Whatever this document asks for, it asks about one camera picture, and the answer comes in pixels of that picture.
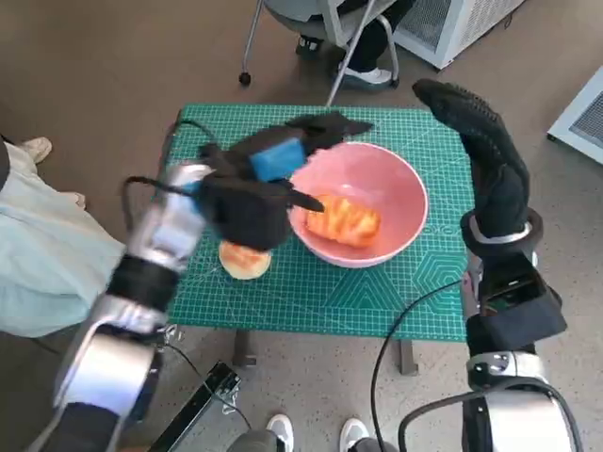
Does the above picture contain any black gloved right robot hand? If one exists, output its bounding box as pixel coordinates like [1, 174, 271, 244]
[412, 78, 531, 236]

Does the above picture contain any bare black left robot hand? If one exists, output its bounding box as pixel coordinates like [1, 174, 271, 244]
[200, 111, 376, 213]

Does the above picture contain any long toy bread loaf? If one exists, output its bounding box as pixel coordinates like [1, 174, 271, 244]
[305, 193, 382, 250]

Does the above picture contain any pink bowl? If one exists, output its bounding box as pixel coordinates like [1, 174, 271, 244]
[287, 142, 429, 269]

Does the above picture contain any round toy bread bun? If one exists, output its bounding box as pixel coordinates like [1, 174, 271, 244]
[218, 242, 273, 282]

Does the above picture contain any white cabinet with mesh panel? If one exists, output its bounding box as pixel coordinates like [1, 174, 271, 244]
[546, 65, 603, 166]
[393, 0, 527, 71]

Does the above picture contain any thin grey metal pole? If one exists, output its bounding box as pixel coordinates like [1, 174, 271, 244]
[325, 0, 380, 108]

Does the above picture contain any grey office chair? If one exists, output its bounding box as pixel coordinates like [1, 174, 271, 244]
[237, 0, 401, 90]

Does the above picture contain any green cutting mat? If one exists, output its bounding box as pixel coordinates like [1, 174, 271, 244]
[162, 103, 472, 343]

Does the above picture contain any grey table leg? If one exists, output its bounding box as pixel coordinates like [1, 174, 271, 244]
[233, 329, 258, 367]
[398, 341, 419, 377]

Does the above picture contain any black flat metal bar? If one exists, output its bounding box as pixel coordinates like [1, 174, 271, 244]
[149, 361, 242, 452]

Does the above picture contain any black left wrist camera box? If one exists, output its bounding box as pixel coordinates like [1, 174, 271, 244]
[200, 178, 292, 250]

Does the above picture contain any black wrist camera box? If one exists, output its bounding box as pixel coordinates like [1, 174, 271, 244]
[200, 178, 292, 250]
[466, 253, 568, 353]

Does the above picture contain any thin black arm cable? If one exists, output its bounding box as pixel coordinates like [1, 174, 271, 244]
[167, 120, 222, 154]
[122, 175, 199, 236]

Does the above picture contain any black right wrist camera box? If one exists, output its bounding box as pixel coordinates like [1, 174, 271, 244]
[466, 253, 568, 353]

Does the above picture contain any small silver metal bracket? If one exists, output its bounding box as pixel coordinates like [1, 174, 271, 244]
[157, 322, 186, 352]

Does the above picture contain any thin black floor wire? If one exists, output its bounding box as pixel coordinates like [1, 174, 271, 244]
[167, 341, 253, 429]

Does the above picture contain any thick black robot cable loop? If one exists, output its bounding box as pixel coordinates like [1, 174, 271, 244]
[398, 383, 585, 452]

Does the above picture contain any long black robot cable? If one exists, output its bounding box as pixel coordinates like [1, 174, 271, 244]
[370, 276, 467, 446]

